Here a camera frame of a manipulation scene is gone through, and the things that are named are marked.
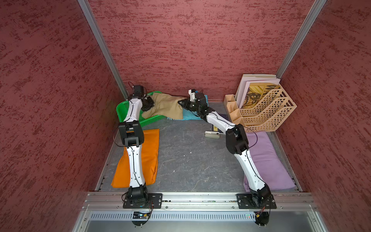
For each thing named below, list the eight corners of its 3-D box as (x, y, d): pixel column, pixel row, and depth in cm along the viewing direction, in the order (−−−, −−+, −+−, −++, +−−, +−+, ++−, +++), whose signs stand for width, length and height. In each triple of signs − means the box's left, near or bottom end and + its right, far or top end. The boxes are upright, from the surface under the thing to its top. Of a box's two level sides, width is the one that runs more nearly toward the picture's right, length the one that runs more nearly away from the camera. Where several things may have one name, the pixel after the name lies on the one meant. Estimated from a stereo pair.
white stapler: (204, 138, 101) (205, 136, 99) (204, 133, 104) (204, 131, 101) (219, 138, 101) (220, 136, 99) (218, 133, 104) (219, 131, 101)
